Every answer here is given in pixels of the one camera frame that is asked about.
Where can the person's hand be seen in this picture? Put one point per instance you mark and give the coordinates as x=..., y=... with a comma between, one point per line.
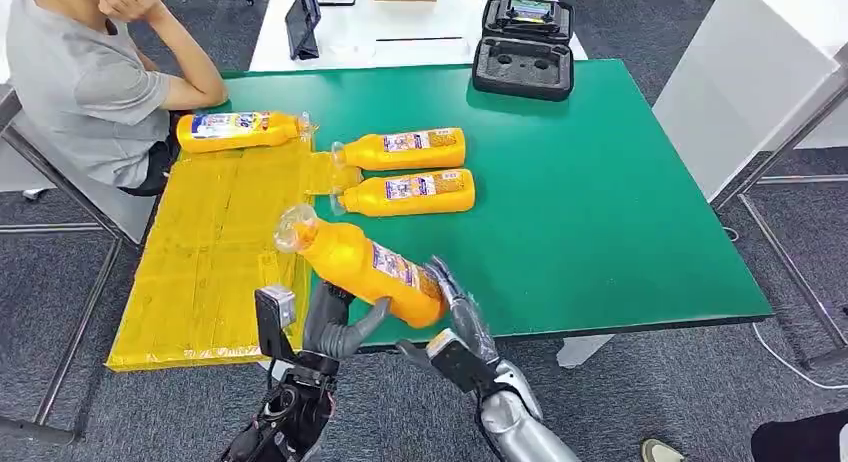
x=132, y=5

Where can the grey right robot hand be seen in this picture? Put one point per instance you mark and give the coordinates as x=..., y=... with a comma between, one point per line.
x=474, y=320

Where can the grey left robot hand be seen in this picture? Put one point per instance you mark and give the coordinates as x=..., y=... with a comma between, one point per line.
x=328, y=333

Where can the orange plastic bottle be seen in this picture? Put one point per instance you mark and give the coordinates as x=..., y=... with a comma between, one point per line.
x=364, y=197
x=351, y=260
x=278, y=129
x=364, y=153

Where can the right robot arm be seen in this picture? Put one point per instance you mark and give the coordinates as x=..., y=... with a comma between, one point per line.
x=523, y=432

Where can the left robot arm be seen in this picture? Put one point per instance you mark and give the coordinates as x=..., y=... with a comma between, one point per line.
x=298, y=406

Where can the person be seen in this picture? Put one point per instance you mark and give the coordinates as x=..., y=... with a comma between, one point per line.
x=79, y=94
x=795, y=439

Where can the white table leg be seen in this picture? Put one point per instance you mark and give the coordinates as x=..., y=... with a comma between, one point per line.
x=583, y=350

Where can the green table mat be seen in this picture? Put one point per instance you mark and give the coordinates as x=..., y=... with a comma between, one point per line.
x=563, y=214

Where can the yellow plastic sheet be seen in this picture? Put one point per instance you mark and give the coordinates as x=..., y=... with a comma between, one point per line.
x=212, y=247

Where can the black tablet with stand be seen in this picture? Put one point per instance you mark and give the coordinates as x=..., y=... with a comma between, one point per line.
x=301, y=22

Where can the black foam-lined case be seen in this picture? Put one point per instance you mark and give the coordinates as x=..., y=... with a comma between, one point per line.
x=523, y=75

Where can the white table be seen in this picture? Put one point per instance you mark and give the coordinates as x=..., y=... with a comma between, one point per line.
x=397, y=22

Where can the handheld controller with screen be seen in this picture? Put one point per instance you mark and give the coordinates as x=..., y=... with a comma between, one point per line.
x=530, y=10

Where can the white panel board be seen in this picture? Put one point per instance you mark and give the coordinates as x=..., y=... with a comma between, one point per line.
x=729, y=81

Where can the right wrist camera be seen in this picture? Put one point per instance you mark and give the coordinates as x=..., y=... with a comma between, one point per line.
x=460, y=366

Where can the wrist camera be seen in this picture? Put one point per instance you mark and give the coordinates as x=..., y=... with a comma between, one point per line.
x=460, y=366
x=275, y=300

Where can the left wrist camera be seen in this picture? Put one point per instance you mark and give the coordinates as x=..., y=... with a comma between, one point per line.
x=275, y=300

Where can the white seat with steel frame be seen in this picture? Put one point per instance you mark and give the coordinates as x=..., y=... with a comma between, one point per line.
x=126, y=214

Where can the steel frame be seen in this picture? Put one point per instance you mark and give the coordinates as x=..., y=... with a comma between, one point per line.
x=788, y=260

